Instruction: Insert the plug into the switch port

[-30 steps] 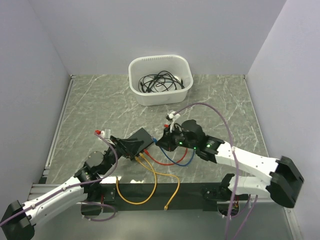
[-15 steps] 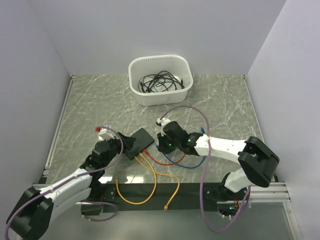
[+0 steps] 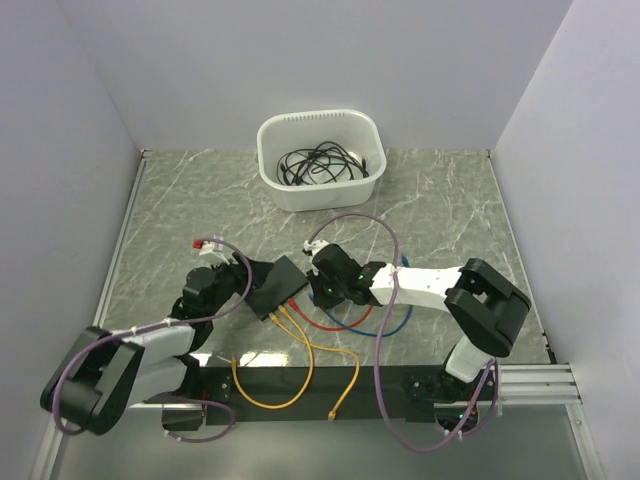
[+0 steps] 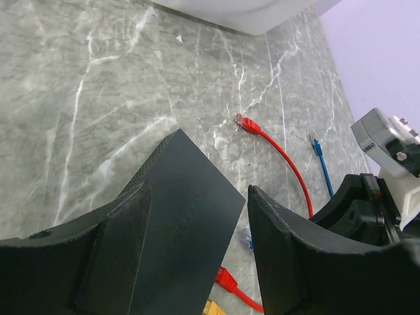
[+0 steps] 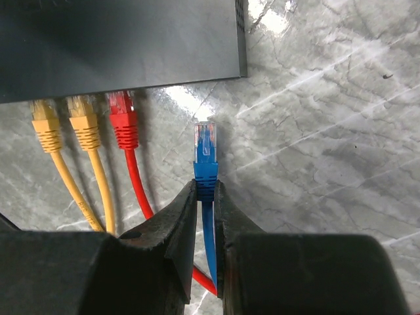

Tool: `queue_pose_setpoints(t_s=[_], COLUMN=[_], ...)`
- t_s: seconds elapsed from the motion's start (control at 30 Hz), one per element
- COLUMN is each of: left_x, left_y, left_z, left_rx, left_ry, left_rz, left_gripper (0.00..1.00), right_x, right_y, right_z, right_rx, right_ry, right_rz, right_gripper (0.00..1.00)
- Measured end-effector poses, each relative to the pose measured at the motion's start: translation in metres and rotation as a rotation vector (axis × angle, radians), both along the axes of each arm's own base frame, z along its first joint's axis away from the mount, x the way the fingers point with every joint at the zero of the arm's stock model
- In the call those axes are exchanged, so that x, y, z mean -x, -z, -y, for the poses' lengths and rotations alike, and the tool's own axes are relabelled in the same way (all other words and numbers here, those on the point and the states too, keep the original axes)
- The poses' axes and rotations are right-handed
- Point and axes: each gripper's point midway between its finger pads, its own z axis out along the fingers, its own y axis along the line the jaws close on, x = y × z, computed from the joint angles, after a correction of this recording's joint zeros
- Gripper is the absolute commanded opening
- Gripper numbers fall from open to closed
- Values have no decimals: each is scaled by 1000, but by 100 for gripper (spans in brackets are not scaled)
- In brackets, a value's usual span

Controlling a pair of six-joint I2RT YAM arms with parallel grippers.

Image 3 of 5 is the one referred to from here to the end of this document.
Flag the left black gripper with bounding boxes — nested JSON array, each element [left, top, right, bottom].
[[205, 250, 274, 318]]

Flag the black network switch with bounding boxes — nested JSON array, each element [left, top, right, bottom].
[[245, 256, 308, 321]]

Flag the red ethernet cable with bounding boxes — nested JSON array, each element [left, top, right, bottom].
[[288, 298, 374, 332]]

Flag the yellow ethernet cable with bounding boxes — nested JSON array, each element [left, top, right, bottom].
[[231, 314, 315, 411], [277, 307, 361, 421]]

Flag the blue ethernet cable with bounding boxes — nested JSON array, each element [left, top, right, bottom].
[[324, 254, 415, 339]]

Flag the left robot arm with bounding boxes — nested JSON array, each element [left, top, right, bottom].
[[40, 254, 274, 435]]

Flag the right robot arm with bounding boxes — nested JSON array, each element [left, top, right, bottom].
[[303, 240, 531, 399]]

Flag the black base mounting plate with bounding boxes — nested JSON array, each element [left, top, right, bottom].
[[152, 365, 495, 431]]

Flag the white plastic tub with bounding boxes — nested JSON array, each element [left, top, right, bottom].
[[256, 109, 387, 212]]

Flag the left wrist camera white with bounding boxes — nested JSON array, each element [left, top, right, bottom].
[[192, 236, 230, 264]]

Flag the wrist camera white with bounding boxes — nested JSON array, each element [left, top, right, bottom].
[[192, 236, 230, 264], [302, 240, 329, 257]]

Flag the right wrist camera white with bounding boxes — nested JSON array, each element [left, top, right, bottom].
[[302, 240, 329, 257]]

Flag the tangled black cables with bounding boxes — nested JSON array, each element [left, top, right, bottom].
[[276, 141, 371, 187]]

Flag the aluminium frame rail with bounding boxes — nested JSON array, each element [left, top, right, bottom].
[[498, 364, 582, 406]]

